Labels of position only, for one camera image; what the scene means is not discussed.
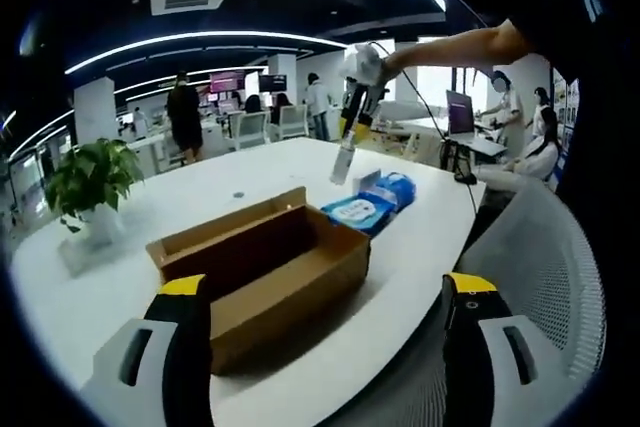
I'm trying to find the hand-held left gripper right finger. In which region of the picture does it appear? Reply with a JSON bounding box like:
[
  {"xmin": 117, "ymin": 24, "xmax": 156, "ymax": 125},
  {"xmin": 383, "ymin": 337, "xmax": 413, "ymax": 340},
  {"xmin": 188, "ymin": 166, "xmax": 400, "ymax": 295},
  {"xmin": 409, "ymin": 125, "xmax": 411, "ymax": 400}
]
[{"xmin": 441, "ymin": 271, "xmax": 559, "ymax": 427}]

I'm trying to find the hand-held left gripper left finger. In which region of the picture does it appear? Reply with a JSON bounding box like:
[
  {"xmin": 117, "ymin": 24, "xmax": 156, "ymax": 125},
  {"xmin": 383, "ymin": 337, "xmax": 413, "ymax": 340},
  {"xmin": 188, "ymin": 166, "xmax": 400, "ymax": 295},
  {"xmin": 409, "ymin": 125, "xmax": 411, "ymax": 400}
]
[{"xmin": 79, "ymin": 274, "xmax": 215, "ymax": 427}]

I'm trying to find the small clear bottle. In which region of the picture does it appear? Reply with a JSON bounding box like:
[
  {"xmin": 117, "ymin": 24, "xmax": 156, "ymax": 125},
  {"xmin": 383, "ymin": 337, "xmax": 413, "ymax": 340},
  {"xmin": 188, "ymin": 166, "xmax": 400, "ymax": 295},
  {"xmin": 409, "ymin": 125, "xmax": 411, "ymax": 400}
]
[{"xmin": 328, "ymin": 132, "xmax": 359, "ymax": 186}]

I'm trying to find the blue wet wipes soft pack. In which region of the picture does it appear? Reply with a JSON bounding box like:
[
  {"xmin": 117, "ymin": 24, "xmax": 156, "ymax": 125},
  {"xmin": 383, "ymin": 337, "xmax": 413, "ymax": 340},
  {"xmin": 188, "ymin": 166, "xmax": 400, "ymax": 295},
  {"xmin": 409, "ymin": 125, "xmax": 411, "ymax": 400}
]
[{"xmin": 319, "ymin": 195, "xmax": 389, "ymax": 237}]

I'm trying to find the brown cardboard shoe box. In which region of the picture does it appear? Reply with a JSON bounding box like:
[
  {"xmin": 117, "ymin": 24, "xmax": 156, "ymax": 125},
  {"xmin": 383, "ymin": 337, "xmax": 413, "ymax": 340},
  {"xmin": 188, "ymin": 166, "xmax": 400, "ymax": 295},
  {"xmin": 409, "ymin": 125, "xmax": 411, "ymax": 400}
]
[{"xmin": 144, "ymin": 185, "xmax": 372, "ymax": 377}]

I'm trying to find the black screen monitor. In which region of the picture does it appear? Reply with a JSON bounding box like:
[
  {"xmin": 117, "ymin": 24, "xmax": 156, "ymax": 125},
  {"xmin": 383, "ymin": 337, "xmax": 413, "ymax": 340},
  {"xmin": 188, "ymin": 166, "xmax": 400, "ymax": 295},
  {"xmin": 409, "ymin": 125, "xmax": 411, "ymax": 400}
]
[{"xmin": 258, "ymin": 73, "xmax": 290, "ymax": 92}]

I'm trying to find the purple screen monitor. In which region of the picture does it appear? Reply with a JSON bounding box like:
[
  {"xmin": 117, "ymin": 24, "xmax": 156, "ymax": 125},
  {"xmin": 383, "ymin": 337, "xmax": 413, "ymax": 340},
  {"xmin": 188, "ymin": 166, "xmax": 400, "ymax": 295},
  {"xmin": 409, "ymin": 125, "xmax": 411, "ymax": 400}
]
[{"xmin": 445, "ymin": 89, "xmax": 476, "ymax": 137}]

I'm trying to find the white mesh office chair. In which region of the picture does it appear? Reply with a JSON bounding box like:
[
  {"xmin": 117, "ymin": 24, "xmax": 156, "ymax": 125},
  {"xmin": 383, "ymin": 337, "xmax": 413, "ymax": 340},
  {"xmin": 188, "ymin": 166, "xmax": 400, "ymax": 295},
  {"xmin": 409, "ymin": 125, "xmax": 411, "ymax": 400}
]
[{"xmin": 299, "ymin": 179, "xmax": 609, "ymax": 427}]

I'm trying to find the pink screen monitor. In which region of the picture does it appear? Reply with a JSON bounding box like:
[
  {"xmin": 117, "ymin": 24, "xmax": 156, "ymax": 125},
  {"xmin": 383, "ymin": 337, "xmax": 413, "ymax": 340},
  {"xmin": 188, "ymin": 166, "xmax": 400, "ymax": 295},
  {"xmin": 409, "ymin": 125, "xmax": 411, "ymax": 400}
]
[{"xmin": 209, "ymin": 70, "xmax": 247, "ymax": 94}]

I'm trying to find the long curved ceiling light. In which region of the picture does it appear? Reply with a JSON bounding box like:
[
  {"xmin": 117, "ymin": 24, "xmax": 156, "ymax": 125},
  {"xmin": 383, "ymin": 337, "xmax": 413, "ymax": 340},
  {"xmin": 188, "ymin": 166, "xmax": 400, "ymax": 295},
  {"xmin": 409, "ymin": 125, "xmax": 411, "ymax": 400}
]
[{"xmin": 64, "ymin": 30, "xmax": 351, "ymax": 74}]

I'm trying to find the green potted plant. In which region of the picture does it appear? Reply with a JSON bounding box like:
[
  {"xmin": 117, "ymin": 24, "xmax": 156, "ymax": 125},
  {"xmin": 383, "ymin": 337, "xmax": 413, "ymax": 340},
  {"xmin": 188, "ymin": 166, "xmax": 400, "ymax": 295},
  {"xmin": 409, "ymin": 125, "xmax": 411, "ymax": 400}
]
[{"xmin": 43, "ymin": 136, "xmax": 146, "ymax": 248}]

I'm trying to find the person's black shirt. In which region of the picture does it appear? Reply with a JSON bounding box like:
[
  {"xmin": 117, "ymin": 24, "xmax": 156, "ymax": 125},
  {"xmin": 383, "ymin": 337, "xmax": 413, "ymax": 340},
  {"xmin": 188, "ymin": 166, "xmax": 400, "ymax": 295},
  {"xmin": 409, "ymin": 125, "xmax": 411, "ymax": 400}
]
[{"xmin": 499, "ymin": 0, "xmax": 631, "ymax": 208}]

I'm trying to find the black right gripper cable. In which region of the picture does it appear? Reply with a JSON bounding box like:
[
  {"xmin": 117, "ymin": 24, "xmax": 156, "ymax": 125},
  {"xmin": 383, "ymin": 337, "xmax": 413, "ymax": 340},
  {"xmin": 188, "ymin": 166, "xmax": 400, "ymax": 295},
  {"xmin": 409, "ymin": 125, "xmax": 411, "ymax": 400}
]
[{"xmin": 369, "ymin": 40, "xmax": 482, "ymax": 216}]

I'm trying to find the blue white wall poster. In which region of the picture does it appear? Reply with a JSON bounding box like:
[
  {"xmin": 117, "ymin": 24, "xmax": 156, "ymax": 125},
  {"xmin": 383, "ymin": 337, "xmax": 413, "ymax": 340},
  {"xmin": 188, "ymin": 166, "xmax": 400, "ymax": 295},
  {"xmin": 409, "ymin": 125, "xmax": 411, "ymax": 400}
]
[{"xmin": 551, "ymin": 69, "xmax": 582, "ymax": 183}]

